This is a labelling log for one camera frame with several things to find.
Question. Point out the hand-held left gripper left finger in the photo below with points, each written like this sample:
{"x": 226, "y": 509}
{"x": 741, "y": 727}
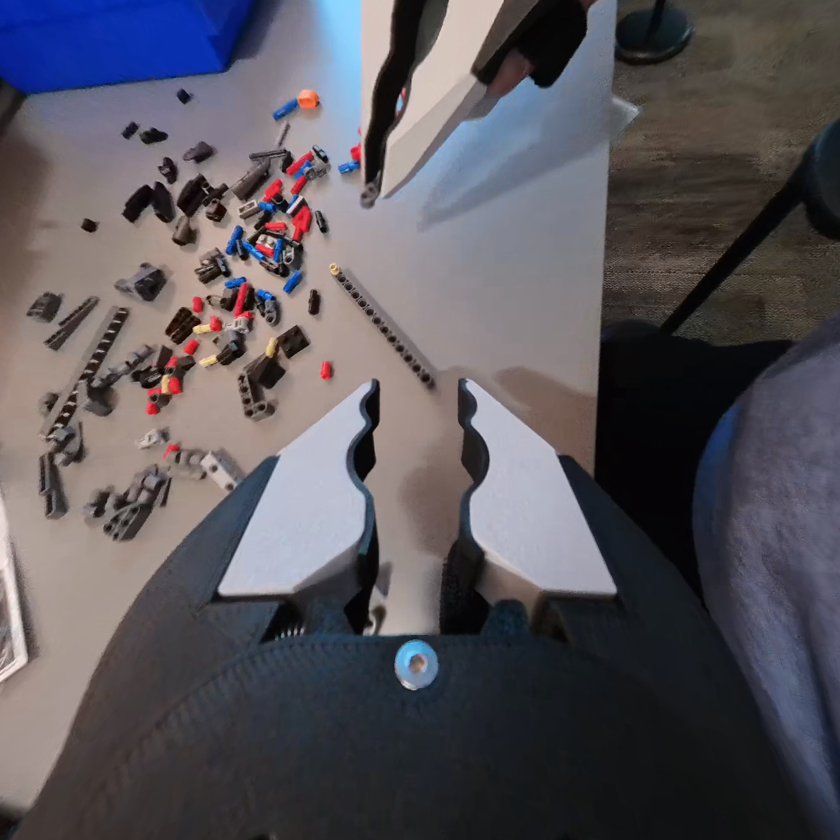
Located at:
{"x": 308, "y": 525}

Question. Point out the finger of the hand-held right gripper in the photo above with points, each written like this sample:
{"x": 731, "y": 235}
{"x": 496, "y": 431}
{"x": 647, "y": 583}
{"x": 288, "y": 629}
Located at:
{"x": 433, "y": 131}
{"x": 373, "y": 65}

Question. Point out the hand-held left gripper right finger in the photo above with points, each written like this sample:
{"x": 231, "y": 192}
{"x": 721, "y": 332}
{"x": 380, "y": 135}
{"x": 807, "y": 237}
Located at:
{"x": 531, "y": 525}

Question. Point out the small grey lego connector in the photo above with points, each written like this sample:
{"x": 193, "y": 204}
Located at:
{"x": 369, "y": 195}

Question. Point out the pile of small lego pieces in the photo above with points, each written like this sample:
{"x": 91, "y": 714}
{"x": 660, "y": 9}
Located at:
{"x": 272, "y": 246}

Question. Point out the long black lego beam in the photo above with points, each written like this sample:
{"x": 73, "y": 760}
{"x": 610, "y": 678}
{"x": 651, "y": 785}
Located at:
{"x": 387, "y": 328}

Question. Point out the orange round lego piece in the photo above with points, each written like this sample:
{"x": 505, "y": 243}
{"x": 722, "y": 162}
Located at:
{"x": 308, "y": 100}

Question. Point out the angled lego beam with panel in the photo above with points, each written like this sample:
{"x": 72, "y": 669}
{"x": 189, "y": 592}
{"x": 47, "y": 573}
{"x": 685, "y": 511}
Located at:
{"x": 259, "y": 400}

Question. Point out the long dark grey lego plate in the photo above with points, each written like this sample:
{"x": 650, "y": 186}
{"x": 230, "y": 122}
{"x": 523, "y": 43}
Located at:
{"x": 92, "y": 358}

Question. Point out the person's right hand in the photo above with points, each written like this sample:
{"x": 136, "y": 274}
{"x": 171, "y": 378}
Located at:
{"x": 508, "y": 72}

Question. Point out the black round stand base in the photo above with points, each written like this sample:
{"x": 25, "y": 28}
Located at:
{"x": 656, "y": 33}

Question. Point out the person's blue grey clothing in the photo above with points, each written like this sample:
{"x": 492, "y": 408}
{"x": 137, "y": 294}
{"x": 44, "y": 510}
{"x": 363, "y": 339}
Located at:
{"x": 774, "y": 590}

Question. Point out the blue plastic bin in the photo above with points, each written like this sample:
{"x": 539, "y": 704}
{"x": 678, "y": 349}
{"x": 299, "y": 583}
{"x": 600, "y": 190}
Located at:
{"x": 111, "y": 39}

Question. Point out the black stool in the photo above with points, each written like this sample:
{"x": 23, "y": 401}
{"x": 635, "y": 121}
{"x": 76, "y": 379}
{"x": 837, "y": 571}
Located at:
{"x": 741, "y": 249}

